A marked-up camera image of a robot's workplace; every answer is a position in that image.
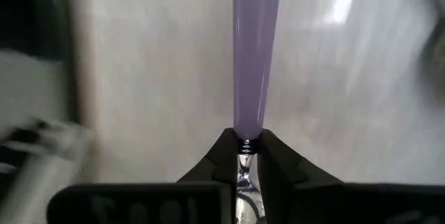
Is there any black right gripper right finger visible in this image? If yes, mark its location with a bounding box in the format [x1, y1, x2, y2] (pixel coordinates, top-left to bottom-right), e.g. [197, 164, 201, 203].
[257, 128, 346, 224]

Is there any purple-handled teaspoon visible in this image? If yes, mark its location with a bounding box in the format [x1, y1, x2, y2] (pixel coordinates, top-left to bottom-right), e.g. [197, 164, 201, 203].
[231, 0, 284, 224]

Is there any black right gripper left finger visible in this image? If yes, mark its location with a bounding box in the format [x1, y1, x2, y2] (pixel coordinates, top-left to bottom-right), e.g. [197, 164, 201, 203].
[176, 128, 241, 185]

